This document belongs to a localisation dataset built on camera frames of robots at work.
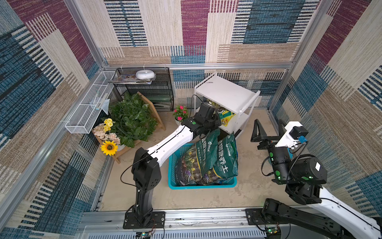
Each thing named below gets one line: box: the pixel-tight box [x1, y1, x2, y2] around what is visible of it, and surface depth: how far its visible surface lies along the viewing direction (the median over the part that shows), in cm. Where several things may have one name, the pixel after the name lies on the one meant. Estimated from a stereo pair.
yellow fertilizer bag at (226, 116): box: [218, 110, 236, 127], surface depth 85 cm
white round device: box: [135, 69, 155, 80], surface depth 90 cm
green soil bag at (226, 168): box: [197, 131, 239, 185], surface depth 71 cm
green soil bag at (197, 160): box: [175, 129, 220, 186], surface depth 78 cm
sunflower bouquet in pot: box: [93, 118, 126, 156], surface depth 77 cm
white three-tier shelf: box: [193, 72, 262, 138], surface depth 85 cm
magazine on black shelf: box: [107, 74, 157, 85], surface depth 88 cm
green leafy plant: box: [108, 92, 158, 148], surface depth 88 cm
